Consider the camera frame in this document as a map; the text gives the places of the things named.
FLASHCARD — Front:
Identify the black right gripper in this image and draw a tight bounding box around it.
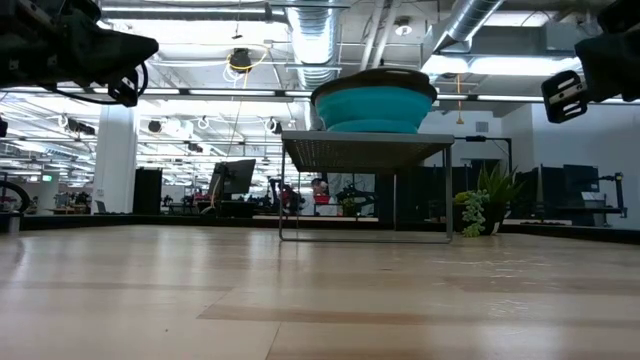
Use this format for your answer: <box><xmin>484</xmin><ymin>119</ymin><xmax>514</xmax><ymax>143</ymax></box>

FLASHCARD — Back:
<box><xmin>541</xmin><ymin>29</ymin><xmax>640</xmax><ymax>125</ymax></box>

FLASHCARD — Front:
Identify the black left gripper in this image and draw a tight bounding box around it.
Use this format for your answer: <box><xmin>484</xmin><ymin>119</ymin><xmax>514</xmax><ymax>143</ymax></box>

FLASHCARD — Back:
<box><xmin>34</xmin><ymin>0</ymin><xmax>160</xmax><ymax>108</ymax></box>

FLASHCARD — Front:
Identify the blue collapsible colander grey rim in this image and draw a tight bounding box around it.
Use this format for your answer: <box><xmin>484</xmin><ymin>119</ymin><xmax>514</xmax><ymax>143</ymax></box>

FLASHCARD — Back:
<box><xmin>309</xmin><ymin>67</ymin><xmax>439</xmax><ymax>135</ymax></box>

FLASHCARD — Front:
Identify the white building column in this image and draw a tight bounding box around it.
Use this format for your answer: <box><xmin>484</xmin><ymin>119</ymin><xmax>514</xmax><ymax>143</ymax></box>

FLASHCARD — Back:
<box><xmin>92</xmin><ymin>102</ymin><xmax>139</xmax><ymax>215</ymax></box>

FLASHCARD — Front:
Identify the black desk with monitors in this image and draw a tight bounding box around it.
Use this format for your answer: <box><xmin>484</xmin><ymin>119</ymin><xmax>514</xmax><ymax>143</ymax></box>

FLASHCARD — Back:
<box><xmin>514</xmin><ymin>163</ymin><xmax>629</xmax><ymax>227</ymax></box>

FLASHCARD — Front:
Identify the overhead light bar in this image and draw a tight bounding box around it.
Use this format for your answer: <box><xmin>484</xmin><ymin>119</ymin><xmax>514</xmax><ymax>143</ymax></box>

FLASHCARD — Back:
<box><xmin>0</xmin><ymin>83</ymin><xmax>640</xmax><ymax>106</ymax></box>

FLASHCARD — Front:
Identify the black overhead mounted device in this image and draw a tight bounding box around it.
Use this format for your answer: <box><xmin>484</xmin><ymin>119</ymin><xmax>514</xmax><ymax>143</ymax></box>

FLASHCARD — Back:
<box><xmin>228</xmin><ymin>47</ymin><xmax>254</xmax><ymax>75</ymax></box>

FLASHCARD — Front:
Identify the black cabinet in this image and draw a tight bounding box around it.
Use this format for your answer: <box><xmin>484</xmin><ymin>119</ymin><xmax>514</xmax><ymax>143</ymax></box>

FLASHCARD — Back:
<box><xmin>132</xmin><ymin>166</ymin><xmax>164</xmax><ymax>216</ymax></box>

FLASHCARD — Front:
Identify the spiky green potted plant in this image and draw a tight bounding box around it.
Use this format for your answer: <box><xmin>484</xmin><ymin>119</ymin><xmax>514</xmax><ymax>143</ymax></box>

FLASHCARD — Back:
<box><xmin>477</xmin><ymin>162</ymin><xmax>525</xmax><ymax>236</ymax></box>

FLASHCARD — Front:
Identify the black round wheel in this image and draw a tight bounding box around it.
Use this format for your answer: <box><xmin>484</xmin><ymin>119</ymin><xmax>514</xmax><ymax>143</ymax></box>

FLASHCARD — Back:
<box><xmin>0</xmin><ymin>179</ymin><xmax>31</xmax><ymax>214</ymax></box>

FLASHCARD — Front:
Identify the black computer monitor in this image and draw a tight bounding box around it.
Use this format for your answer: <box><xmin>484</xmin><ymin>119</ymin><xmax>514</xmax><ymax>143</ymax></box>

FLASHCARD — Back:
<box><xmin>207</xmin><ymin>158</ymin><xmax>258</xmax><ymax>202</ymax></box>

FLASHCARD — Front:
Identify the person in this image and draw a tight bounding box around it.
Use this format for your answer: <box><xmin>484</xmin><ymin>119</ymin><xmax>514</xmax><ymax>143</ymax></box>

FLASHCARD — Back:
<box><xmin>309</xmin><ymin>177</ymin><xmax>334</xmax><ymax>217</ymax></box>

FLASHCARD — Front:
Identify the grey perforated metal stand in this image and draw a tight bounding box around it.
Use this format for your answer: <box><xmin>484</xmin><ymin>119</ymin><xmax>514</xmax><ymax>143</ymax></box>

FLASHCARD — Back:
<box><xmin>278</xmin><ymin>130</ymin><xmax>455</xmax><ymax>245</ymax></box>

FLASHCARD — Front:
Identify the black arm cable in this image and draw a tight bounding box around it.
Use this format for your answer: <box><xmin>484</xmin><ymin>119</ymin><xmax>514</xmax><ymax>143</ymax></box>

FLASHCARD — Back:
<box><xmin>42</xmin><ymin>59</ymin><xmax>150</xmax><ymax>107</ymax></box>

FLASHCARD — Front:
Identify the silver ribbed air duct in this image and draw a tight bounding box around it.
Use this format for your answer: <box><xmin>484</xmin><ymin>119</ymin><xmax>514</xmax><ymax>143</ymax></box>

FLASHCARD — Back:
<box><xmin>399</xmin><ymin>0</ymin><xmax>504</xmax><ymax>94</ymax></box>
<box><xmin>287</xmin><ymin>0</ymin><xmax>346</xmax><ymax>89</ymax></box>

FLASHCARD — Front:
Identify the thin black metal frame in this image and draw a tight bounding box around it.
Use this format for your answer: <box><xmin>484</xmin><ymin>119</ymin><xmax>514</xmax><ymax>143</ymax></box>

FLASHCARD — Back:
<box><xmin>452</xmin><ymin>134</ymin><xmax>514</xmax><ymax>174</ymax></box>

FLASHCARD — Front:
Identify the yellow hanging cord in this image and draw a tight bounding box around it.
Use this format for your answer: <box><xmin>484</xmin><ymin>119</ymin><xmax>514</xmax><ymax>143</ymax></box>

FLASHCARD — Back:
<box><xmin>454</xmin><ymin>73</ymin><xmax>465</xmax><ymax>126</ymax></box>

